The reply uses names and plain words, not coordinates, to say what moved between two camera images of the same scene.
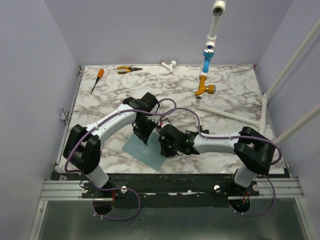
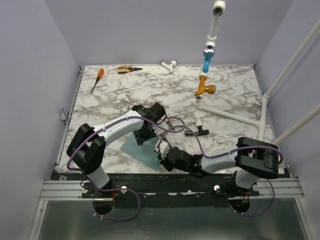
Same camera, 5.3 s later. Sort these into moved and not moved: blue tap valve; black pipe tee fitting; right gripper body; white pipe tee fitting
Moved: right gripper body
Not moved: white pipe tee fitting; black pipe tee fitting; blue tap valve
